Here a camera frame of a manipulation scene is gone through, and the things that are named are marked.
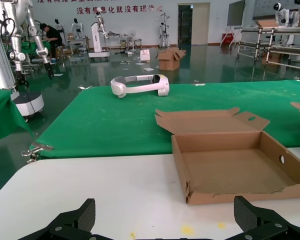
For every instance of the beige door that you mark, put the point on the beige door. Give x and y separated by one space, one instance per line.
200 25

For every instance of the metal pipe rack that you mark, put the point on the metal pipe rack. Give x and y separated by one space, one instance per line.
290 50

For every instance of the person in black clothes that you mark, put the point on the person in black clothes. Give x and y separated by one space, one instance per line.
52 35

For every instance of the white paper bag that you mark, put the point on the white paper bag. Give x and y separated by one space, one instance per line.
145 55

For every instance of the large open cardboard carton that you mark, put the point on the large open cardboard carton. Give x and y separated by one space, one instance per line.
168 61

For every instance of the green cloth on side table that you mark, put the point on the green cloth on side table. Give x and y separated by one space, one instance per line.
2 112

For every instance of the white VR headset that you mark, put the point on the white VR headset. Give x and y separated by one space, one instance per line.
118 87

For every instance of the red box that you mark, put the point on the red box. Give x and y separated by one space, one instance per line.
227 38

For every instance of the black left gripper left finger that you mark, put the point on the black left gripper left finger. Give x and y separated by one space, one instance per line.
86 215

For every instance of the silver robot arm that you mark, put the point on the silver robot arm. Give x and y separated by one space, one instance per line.
41 51
15 50

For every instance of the brown cardboard box with hole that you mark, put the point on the brown cardboard box with hole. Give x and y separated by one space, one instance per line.
227 170

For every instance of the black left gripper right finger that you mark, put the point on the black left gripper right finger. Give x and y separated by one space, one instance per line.
245 215

